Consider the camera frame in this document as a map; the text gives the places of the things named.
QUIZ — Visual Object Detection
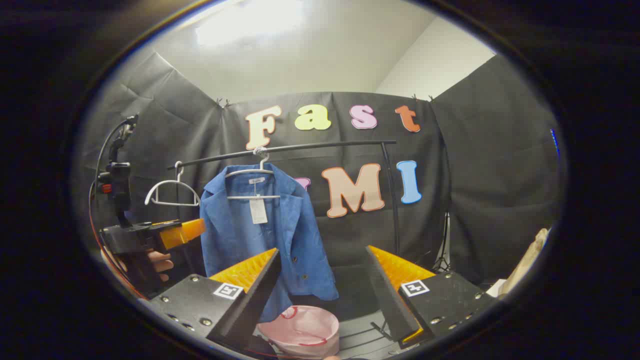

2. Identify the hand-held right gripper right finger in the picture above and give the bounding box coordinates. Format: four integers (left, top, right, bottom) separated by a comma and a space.
365, 245, 497, 350

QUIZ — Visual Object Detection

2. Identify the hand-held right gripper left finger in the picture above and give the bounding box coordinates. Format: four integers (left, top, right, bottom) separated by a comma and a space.
149, 247, 282, 351

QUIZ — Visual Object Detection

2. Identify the pink laundry hamper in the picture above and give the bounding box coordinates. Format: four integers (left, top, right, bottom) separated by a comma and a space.
256, 305, 341, 360

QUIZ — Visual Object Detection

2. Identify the blue corduroy jacket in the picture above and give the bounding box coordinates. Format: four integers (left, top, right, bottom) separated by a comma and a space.
200, 163, 340, 323

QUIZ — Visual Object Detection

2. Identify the small white clothes hanger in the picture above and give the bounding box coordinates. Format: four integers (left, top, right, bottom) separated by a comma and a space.
144, 161, 202, 207

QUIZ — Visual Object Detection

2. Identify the large white clothes hanger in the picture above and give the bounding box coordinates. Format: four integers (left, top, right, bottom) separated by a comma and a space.
224, 147, 281, 201

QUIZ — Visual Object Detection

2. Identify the black clothes rack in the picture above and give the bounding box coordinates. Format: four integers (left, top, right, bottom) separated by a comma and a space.
167, 140, 402, 257

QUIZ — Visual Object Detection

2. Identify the beige object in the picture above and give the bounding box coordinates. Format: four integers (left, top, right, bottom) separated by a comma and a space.
497, 227, 551, 298

